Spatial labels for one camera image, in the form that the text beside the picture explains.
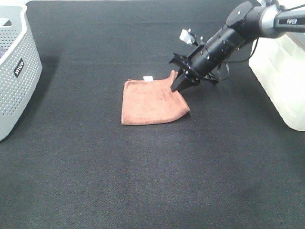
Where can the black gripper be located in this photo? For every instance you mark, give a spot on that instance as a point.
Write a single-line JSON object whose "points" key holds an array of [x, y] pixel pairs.
{"points": [[192, 69]]}

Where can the orange-brown towel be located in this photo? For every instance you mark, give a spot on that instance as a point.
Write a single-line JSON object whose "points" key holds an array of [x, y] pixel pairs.
{"points": [[152, 102]]}

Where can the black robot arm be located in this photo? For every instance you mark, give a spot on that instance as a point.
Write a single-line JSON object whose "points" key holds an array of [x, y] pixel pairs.
{"points": [[248, 22]]}

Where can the black table mat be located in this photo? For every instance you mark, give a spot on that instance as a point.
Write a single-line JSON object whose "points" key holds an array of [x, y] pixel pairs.
{"points": [[69, 163]]}

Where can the white plastic storage box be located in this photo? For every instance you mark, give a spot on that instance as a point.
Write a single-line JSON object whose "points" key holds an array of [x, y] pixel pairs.
{"points": [[279, 66]]}

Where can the grey perforated laundry basket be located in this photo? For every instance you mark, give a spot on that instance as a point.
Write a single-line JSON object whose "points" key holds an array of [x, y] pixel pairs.
{"points": [[20, 65]]}

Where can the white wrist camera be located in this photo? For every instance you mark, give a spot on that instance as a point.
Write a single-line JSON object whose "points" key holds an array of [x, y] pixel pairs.
{"points": [[188, 37]]}

